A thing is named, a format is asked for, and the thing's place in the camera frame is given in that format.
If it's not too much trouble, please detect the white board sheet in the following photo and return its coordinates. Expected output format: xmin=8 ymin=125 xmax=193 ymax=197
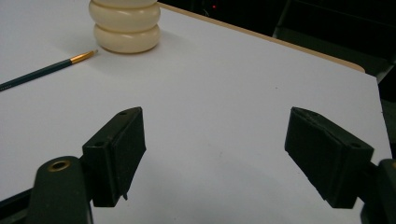
xmin=0 ymin=0 xmax=393 ymax=224

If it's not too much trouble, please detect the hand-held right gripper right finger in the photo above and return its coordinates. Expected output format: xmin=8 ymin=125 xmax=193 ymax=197
xmin=284 ymin=106 xmax=375 ymax=209

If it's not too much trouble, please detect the cream ringed pen holder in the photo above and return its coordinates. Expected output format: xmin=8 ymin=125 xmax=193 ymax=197
xmin=88 ymin=0 xmax=163 ymax=55

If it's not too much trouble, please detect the dark green pencil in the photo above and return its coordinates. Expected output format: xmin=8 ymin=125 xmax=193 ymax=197
xmin=0 ymin=49 xmax=99 ymax=93

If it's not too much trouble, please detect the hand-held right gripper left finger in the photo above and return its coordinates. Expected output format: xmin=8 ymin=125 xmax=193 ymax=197
xmin=81 ymin=106 xmax=148 ymax=208

